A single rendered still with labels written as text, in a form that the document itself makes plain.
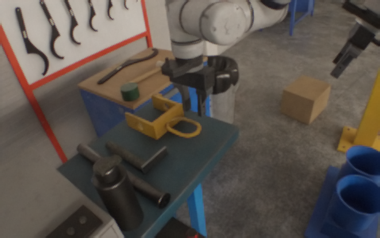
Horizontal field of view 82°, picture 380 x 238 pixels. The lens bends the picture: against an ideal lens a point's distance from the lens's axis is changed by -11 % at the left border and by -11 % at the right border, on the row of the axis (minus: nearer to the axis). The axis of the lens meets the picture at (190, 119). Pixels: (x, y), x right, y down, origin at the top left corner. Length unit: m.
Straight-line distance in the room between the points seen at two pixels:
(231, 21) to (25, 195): 0.60
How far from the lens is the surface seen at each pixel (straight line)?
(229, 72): 2.19
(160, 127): 0.84
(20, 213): 0.64
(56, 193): 0.63
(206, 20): 0.49
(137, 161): 0.75
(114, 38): 2.61
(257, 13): 0.57
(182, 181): 0.70
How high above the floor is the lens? 1.60
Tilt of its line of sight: 36 degrees down
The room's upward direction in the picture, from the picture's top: 7 degrees counter-clockwise
